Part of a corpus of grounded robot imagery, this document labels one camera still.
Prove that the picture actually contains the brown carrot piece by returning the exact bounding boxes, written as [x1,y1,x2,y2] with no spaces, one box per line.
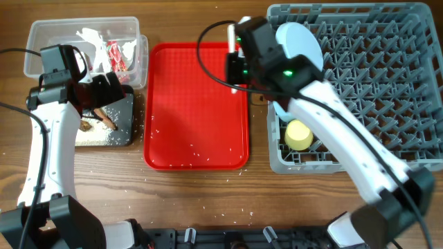
[93,108,118,130]

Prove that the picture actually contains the brown food scrap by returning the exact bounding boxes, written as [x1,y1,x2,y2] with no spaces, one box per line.
[79,120,92,132]

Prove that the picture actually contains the white rice grains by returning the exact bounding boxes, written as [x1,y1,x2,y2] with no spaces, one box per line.
[75,107,134,146]

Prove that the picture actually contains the large light blue plate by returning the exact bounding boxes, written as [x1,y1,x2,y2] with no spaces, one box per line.
[275,22,323,71]

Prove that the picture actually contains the yellow plastic cup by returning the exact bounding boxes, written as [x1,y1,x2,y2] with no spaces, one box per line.
[284,120,314,151]

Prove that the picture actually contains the light blue bowl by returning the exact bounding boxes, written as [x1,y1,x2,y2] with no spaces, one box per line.
[273,101,296,122]

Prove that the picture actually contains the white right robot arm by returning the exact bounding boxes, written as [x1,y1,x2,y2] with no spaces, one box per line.
[228,17,435,248]

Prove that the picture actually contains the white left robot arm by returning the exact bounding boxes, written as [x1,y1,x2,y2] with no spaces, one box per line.
[1,45,143,248]

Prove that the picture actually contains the black waste tray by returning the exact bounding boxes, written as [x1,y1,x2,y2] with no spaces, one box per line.
[74,84,135,147]

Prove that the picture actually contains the clear plastic waste bin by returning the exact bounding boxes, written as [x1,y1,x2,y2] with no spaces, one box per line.
[24,17,148,89]

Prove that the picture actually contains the grey dishwasher rack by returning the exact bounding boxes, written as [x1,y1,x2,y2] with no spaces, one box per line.
[266,3,442,171]

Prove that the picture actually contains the white crumpled paper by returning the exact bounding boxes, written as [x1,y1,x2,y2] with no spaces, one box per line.
[76,28,138,73]

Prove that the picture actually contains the red snack wrapper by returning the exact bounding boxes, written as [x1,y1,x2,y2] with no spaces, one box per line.
[106,41,127,72]

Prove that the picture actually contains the red serving tray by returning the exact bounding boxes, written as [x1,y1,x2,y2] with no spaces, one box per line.
[143,42,249,171]

